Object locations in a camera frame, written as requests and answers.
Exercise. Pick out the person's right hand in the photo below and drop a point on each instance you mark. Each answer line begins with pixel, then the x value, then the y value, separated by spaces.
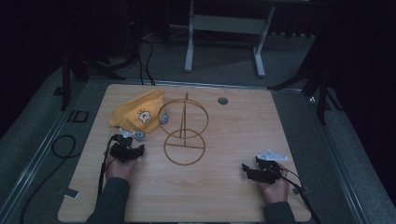
pixel 278 193

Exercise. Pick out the person's left hand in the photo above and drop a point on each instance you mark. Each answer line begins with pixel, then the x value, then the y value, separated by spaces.
pixel 120 171

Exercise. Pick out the yellow cartoon print hat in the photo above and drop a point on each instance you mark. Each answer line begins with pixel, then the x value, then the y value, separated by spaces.
pixel 134 107

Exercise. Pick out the white desk frame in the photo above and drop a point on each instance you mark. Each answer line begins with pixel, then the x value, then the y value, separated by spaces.
pixel 230 24

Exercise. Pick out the grey table grommet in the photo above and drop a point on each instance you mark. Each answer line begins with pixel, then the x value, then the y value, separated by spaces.
pixel 223 100

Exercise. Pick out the black tripod stand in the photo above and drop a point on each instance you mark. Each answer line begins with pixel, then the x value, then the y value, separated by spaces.
pixel 322 93
pixel 66 77

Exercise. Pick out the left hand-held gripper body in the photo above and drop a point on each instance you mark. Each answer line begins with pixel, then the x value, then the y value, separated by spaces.
pixel 122 151

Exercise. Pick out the metal floor rail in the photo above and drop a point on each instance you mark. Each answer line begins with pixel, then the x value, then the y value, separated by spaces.
pixel 34 165
pixel 341 161

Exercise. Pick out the black floor tape marking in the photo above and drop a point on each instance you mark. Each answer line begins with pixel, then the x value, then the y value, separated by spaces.
pixel 77 116

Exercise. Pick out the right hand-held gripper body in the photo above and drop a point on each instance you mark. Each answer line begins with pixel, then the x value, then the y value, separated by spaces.
pixel 269 172

